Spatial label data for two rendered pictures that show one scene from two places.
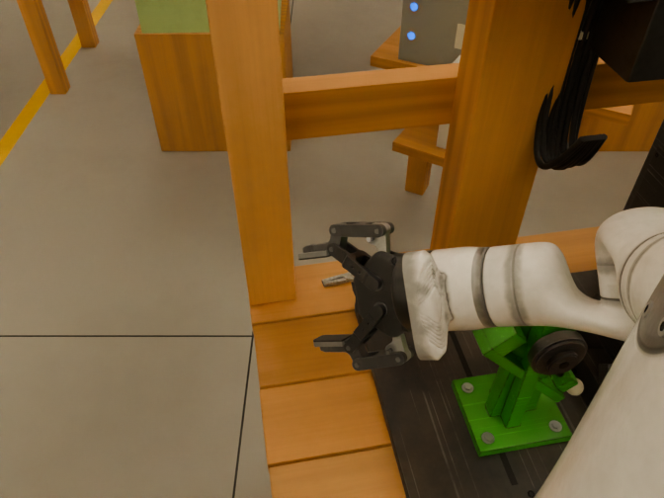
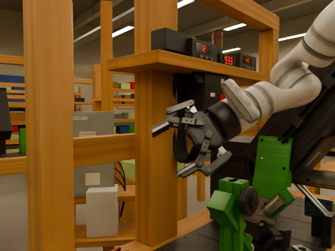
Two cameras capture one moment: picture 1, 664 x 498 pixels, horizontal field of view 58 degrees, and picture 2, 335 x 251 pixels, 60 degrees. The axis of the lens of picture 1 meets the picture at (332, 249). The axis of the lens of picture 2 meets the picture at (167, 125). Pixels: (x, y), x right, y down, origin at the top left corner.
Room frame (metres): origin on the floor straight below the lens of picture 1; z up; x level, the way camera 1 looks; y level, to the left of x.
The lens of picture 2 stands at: (-0.01, 0.34, 1.36)
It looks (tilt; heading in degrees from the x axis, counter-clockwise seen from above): 3 degrees down; 323
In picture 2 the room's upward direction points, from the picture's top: straight up
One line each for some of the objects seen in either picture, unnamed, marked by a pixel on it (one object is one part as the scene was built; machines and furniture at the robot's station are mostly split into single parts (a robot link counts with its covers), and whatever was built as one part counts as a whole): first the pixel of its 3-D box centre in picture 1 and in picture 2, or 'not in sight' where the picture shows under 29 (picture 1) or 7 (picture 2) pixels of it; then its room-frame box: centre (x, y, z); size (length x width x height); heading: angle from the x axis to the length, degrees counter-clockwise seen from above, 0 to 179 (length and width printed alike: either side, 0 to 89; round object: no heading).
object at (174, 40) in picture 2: not in sight; (172, 43); (0.79, -0.30, 1.59); 0.15 x 0.07 x 0.07; 100
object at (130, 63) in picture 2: not in sight; (210, 73); (0.88, -0.57, 1.52); 0.90 x 0.25 x 0.04; 100
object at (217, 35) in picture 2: not in sight; (217, 36); (0.94, -0.69, 1.71); 0.05 x 0.05 x 0.04
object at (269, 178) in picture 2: not in sight; (275, 165); (0.55, -0.56, 1.17); 0.13 x 0.12 x 0.20; 100
